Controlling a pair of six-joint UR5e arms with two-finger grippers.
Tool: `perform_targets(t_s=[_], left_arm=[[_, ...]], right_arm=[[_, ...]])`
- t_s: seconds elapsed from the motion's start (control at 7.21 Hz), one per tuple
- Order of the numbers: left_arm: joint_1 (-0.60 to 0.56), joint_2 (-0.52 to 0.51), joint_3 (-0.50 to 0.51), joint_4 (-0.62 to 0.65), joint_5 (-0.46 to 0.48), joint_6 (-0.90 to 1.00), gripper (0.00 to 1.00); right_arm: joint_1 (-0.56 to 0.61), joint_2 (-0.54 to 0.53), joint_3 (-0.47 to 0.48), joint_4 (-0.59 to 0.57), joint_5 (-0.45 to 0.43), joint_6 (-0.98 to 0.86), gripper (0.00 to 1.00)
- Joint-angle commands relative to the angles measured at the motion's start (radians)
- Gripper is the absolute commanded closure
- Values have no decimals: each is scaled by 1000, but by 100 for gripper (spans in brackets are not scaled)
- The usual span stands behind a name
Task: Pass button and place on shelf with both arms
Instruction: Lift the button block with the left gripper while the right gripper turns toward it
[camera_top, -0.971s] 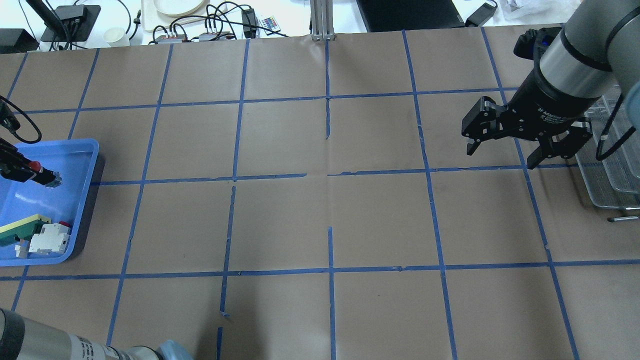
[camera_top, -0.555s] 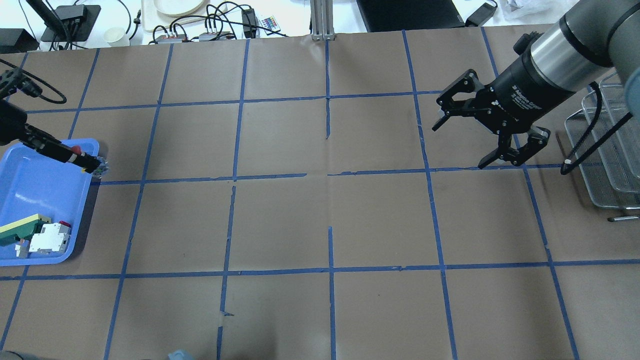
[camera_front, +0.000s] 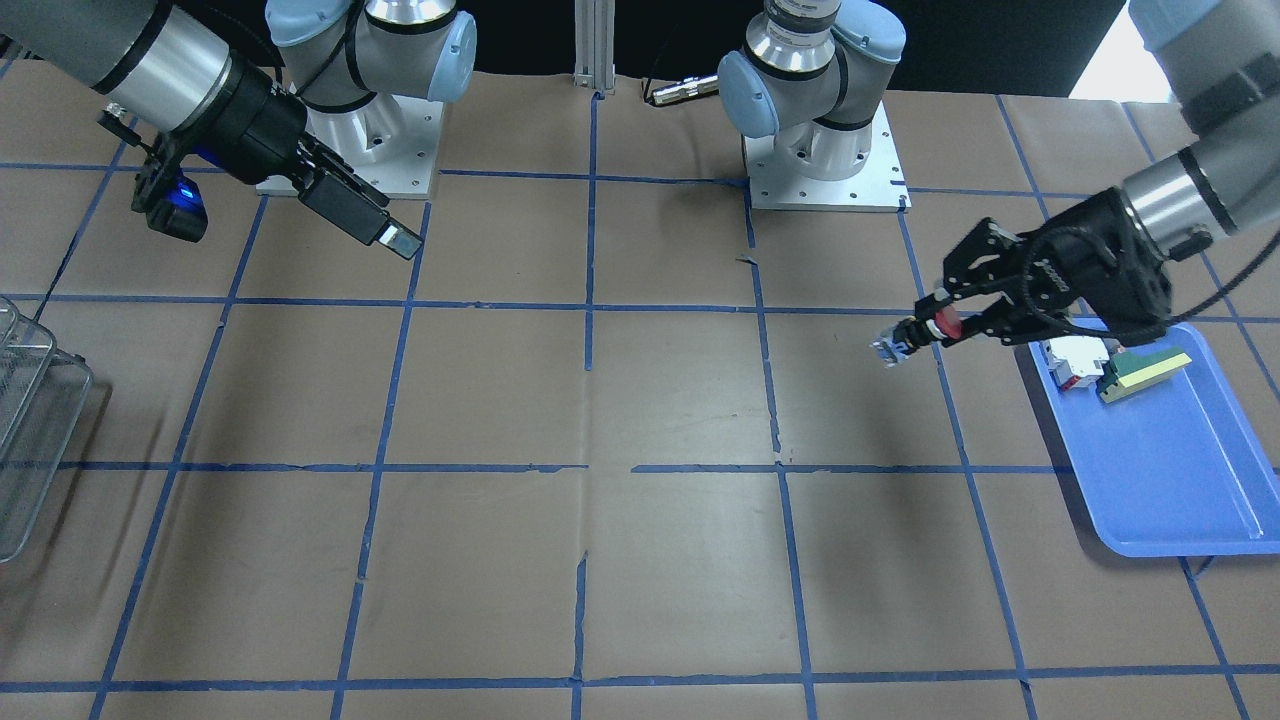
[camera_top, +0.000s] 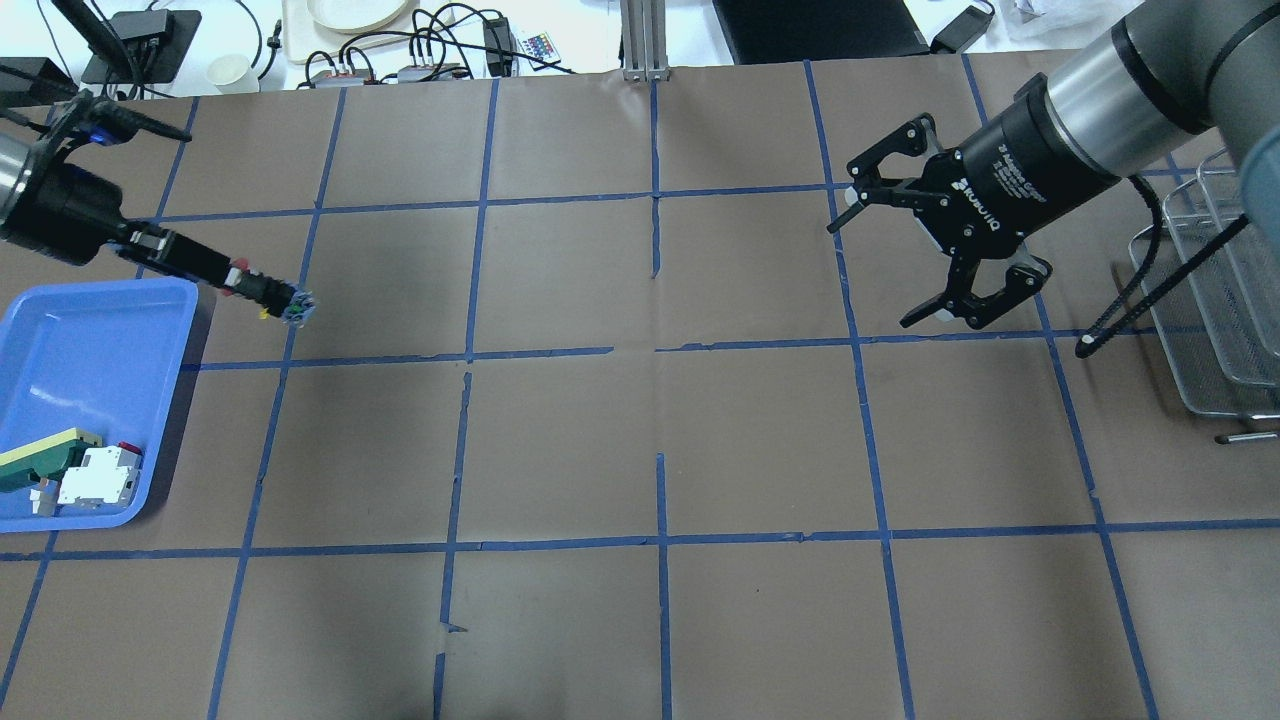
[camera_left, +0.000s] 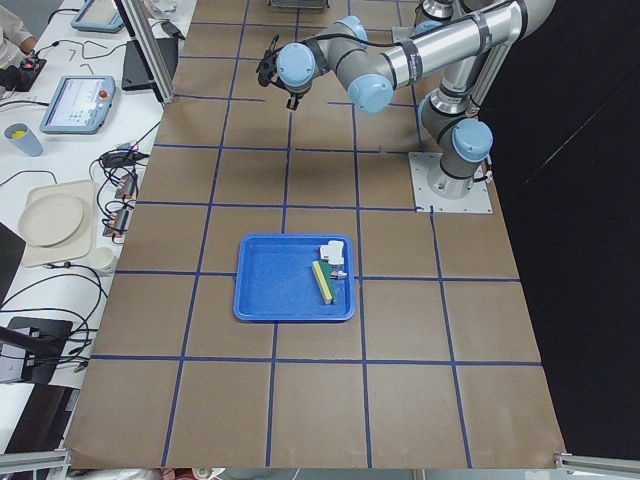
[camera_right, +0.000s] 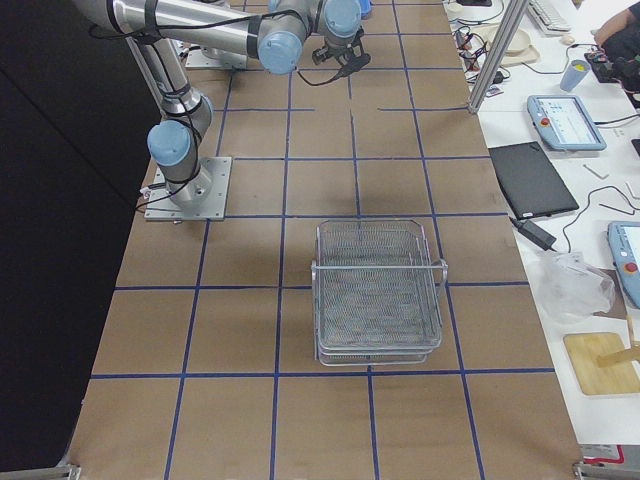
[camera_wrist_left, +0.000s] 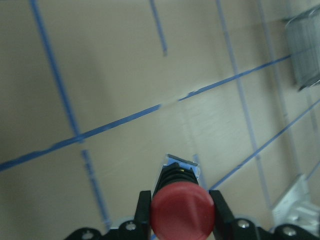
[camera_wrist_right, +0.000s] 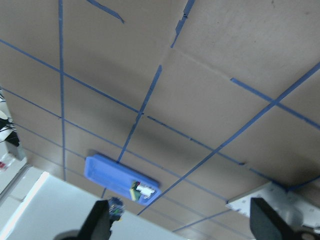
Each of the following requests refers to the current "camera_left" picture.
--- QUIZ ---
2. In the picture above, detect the aluminium frame post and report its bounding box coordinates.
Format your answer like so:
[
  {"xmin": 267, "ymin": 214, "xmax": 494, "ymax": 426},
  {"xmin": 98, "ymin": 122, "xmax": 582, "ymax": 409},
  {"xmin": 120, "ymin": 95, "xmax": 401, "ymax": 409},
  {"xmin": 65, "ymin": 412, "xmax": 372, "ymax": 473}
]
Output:
[{"xmin": 115, "ymin": 0, "xmax": 175, "ymax": 105}]

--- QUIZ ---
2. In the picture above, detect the black power adapter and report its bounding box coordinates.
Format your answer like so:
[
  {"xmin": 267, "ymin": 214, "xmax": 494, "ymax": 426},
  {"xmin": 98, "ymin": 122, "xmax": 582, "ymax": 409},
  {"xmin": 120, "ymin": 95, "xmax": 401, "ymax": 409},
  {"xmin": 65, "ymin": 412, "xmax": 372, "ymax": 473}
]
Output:
[{"xmin": 161, "ymin": 21, "xmax": 185, "ymax": 40}]

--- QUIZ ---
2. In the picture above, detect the person at desk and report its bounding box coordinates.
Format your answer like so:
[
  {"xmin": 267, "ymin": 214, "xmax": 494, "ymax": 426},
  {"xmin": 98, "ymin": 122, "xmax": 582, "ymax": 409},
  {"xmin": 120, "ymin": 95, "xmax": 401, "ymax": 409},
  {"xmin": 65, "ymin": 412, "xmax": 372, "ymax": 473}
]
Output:
[{"xmin": 0, "ymin": 6, "xmax": 37, "ymax": 69}]

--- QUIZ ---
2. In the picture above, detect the green yellow sponge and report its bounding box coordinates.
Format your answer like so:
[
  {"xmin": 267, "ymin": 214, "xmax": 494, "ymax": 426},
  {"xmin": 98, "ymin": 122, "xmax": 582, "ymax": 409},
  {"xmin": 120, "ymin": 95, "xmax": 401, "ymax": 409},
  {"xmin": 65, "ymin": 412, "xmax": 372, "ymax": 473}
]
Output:
[{"xmin": 311, "ymin": 260, "xmax": 336, "ymax": 304}]

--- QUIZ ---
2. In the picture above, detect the blue plastic tray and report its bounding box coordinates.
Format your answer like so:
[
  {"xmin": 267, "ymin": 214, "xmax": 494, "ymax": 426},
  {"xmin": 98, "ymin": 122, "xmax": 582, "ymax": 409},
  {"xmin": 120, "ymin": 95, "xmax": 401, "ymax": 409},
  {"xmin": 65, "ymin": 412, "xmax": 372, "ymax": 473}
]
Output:
[{"xmin": 233, "ymin": 233, "xmax": 355, "ymax": 323}]

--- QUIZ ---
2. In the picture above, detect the black closed laptop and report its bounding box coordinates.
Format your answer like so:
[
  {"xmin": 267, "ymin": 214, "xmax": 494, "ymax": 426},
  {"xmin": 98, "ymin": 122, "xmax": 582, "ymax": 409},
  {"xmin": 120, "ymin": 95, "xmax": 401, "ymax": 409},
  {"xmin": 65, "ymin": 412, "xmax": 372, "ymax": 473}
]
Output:
[{"xmin": 121, "ymin": 35, "xmax": 180, "ymax": 92}]

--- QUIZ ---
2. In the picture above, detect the light blue cup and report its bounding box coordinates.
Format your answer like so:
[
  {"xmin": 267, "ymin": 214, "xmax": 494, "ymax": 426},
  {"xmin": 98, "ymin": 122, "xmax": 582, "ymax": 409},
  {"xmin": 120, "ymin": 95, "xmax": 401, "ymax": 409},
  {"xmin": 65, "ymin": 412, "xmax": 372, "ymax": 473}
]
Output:
[{"xmin": 4, "ymin": 123, "xmax": 44, "ymax": 157}]

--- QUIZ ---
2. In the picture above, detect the blue teach pendant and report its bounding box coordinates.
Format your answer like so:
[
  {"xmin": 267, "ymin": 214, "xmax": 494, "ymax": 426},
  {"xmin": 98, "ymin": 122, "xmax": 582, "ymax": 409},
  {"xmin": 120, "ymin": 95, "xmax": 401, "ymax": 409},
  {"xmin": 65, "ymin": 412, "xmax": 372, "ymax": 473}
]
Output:
[
  {"xmin": 39, "ymin": 75, "xmax": 116, "ymax": 135},
  {"xmin": 71, "ymin": 0, "xmax": 124, "ymax": 33}
]

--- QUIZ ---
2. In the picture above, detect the white paper cup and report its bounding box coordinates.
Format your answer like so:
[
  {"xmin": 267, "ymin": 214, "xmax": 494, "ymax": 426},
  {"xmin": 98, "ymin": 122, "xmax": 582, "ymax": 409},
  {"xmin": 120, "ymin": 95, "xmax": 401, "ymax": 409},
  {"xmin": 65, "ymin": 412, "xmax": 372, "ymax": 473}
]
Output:
[{"xmin": 89, "ymin": 247, "xmax": 118, "ymax": 274}]

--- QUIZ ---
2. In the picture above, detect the white plug adapter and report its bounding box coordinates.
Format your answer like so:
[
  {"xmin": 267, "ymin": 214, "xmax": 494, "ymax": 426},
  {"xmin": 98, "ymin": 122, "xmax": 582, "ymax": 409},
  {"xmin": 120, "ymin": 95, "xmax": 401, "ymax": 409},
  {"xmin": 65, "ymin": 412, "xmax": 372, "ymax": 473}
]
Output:
[{"xmin": 319, "ymin": 240, "xmax": 344, "ymax": 269}]

